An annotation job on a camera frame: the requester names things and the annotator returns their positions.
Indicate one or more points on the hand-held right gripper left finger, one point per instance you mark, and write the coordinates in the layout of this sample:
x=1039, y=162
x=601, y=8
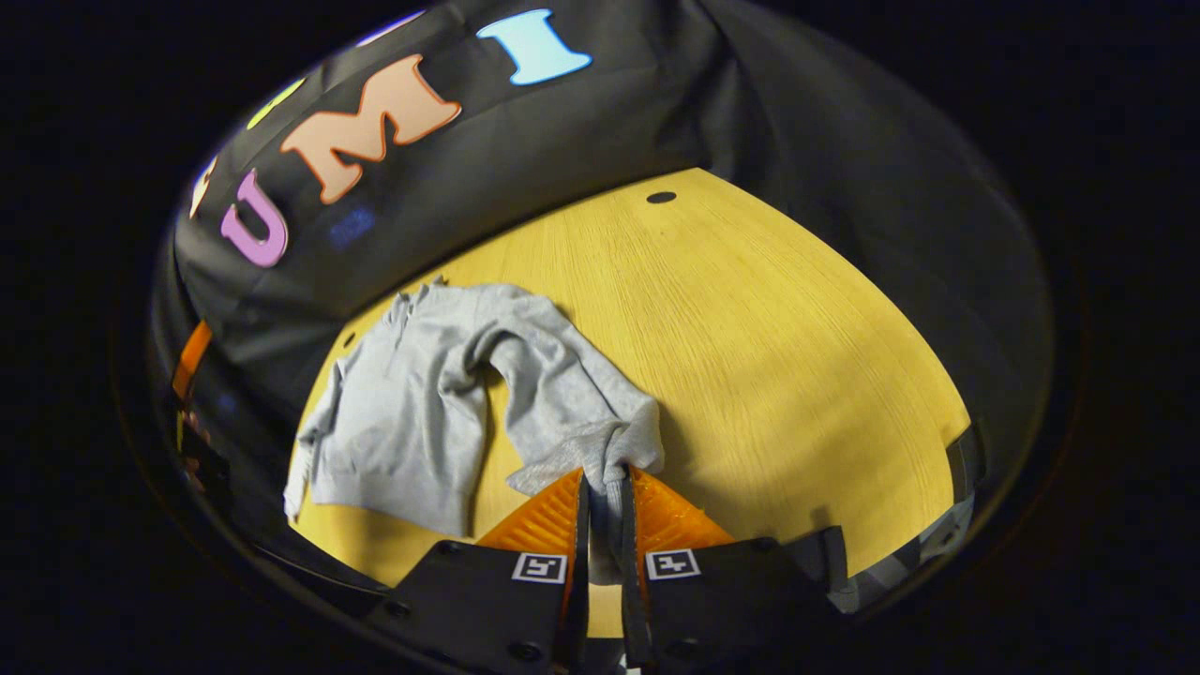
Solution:
x=487, y=600

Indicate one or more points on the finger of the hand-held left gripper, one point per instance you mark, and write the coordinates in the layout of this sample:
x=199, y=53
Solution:
x=192, y=356

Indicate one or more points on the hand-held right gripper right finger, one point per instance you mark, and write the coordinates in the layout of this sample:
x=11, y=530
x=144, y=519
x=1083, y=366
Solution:
x=731, y=600

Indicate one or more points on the grey hooded sweatshirt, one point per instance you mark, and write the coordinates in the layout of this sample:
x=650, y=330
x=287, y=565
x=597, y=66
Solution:
x=412, y=412

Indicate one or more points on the black backdrop cloth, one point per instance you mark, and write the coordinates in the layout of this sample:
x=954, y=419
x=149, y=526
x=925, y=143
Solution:
x=750, y=103

